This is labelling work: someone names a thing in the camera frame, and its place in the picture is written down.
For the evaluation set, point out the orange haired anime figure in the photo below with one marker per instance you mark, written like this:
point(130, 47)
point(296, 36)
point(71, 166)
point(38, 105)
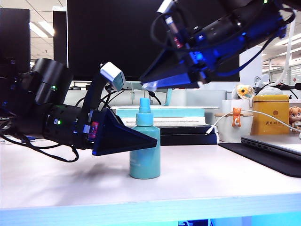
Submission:
point(295, 117)

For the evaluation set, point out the black monitor with dark bezel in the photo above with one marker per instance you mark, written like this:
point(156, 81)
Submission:
point(14, 35)

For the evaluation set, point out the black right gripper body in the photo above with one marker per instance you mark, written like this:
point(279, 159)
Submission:
point(207, 56)

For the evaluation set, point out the large black AOC monitor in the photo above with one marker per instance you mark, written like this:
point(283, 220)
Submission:
point(105, 35)

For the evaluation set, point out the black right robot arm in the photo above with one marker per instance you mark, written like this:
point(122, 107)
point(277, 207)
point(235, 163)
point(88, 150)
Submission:
point(247, 21)

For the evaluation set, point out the teal book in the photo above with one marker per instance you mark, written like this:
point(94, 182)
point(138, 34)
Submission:
point(176, 113)

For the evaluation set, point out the black desk mat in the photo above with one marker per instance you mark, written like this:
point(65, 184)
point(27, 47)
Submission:
point(270, 160)

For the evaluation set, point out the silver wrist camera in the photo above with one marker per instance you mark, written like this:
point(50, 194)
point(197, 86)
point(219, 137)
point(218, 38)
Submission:
point(114, 75)
point(165, 5)

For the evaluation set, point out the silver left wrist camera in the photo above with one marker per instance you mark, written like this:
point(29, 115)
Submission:
point(114, 75)

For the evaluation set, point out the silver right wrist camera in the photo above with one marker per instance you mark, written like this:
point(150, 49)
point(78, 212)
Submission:
point(165, 5)

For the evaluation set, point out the black right camera bracket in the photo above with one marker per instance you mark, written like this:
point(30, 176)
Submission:
point(178, 16)

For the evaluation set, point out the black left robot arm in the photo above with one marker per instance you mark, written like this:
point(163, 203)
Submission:
point(42, 94)

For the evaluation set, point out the yellow tin box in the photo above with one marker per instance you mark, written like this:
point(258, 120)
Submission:
point(270, 117)

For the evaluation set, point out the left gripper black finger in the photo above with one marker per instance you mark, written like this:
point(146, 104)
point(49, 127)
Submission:
point(117, 139)

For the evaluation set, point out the black camera bracket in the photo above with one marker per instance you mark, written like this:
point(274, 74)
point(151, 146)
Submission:
point(94, 94)
point(178, 16)

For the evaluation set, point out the sunflower plush toy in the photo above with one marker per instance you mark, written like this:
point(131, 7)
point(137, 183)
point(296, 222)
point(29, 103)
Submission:
point(243, 91)

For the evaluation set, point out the black left camera bracket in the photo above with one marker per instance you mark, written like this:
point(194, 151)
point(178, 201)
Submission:
point(94, 94)

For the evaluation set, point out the white box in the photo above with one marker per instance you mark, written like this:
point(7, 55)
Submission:
point(230, 106)

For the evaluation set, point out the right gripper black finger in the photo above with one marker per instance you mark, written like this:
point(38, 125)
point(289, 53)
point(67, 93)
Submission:
point(178, 81)
point(167, 66)

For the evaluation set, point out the white gooseneck lamp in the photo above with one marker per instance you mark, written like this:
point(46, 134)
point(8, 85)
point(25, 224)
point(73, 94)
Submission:
point(285, 68)

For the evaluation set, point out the narrow black monitor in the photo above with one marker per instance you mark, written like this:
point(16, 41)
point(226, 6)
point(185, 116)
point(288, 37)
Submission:
point(60, 35)

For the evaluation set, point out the white book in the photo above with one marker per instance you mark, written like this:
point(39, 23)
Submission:
point(178, 122)

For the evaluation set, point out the grey laptop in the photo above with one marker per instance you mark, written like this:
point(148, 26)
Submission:
point(270, 143)

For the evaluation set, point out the white partition panel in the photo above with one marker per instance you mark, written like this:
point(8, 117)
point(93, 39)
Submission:
point(250, 68)

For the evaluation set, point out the translucent sprayer lid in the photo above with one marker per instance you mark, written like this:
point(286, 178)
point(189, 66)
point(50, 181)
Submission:
point(144, 104)

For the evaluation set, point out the teal spray bottle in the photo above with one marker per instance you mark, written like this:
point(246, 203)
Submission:
point(144, 164)

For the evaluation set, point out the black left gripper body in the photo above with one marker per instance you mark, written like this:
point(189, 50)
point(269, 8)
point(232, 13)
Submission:
point(87, 129)

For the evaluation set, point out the teal white monitor stand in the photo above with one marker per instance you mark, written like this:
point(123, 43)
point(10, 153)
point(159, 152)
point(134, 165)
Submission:
point(178, 107)

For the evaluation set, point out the white round cup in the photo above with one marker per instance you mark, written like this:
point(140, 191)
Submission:
point(223, 131)

